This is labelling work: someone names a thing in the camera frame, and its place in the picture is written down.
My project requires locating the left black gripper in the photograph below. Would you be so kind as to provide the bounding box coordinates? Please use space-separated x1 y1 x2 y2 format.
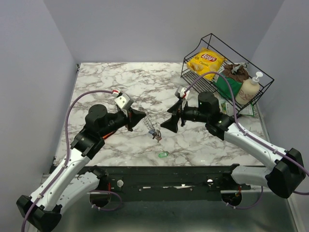
99 106 146 137

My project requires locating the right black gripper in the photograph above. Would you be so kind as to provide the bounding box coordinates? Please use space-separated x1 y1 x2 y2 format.
160 99 209 133

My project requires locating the metal disc with keyrings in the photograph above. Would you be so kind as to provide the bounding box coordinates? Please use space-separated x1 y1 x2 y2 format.
143 115 159 131

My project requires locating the green tag key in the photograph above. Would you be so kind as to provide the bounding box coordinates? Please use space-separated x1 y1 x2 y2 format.
158 150 169 158

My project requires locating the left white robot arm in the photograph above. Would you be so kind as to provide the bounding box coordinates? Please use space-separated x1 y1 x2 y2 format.
16 104 146 232

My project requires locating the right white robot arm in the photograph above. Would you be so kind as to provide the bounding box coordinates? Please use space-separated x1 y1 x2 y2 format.
161 91 306 199

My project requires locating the orange razor box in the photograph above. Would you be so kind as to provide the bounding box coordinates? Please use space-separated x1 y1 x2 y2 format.
102 130 117 140

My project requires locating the green white snack packet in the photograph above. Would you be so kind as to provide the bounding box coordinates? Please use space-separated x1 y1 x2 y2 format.
214 92 254 116

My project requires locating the yellow Lays chips bag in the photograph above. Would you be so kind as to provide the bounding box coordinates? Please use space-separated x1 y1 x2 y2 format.
186 47 227 76

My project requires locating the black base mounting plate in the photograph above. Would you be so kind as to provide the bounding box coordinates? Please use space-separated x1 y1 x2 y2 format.
78 165 250 202

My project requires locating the green brown snack bag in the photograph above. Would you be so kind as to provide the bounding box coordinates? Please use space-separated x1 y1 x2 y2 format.
214 62 249 99

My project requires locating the cream pump lotion bottle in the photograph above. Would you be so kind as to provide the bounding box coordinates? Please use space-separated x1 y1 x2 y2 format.
235 72 263 105

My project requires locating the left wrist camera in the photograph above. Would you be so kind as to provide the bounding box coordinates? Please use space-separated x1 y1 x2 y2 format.
114 93 134 110

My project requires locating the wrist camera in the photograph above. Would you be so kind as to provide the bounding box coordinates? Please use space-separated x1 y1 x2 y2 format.
175 87 190 99
114 93 134 110

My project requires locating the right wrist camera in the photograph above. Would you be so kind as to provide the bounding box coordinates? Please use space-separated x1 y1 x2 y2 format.
175 87 190 99

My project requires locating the black wire basket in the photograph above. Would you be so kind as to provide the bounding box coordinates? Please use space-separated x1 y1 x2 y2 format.
181 33 274 116

